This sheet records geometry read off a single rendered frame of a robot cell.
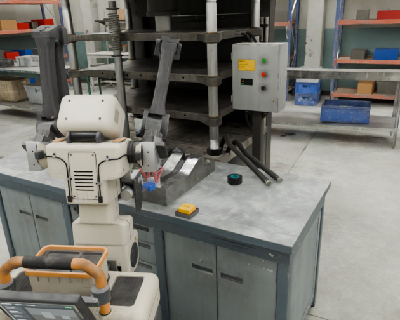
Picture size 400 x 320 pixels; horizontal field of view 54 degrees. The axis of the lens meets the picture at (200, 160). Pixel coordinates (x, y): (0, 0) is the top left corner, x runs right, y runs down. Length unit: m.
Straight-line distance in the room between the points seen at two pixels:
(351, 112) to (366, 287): 3.05
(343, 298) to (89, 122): 1.88
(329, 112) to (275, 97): 3.06
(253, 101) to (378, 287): 1.41
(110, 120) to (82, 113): 0.11
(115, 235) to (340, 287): 1.63
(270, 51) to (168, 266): 1.32
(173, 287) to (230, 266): 0.40
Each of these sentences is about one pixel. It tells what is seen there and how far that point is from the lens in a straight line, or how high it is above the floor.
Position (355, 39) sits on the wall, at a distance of 8.21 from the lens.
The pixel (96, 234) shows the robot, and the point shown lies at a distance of 1.59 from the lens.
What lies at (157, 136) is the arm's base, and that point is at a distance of 1.46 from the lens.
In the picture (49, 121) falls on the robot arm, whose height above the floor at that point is 1.27.
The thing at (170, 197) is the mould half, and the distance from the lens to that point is 1.87.
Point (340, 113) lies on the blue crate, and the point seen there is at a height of 0.38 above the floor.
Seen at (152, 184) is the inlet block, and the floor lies 0.91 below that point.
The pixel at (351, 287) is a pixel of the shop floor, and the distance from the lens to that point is 2.75.
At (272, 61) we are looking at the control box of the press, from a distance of 2.36.
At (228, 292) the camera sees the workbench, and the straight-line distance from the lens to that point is 1.92.
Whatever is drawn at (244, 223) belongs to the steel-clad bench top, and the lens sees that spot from 1.70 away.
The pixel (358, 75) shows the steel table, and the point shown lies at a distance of 5.11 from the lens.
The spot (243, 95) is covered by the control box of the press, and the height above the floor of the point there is 1.17.
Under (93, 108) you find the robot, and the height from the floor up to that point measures 1.35.
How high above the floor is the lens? 1.65
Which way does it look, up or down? 21 degrees down
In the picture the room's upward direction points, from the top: 2 degrees counter-clockwise
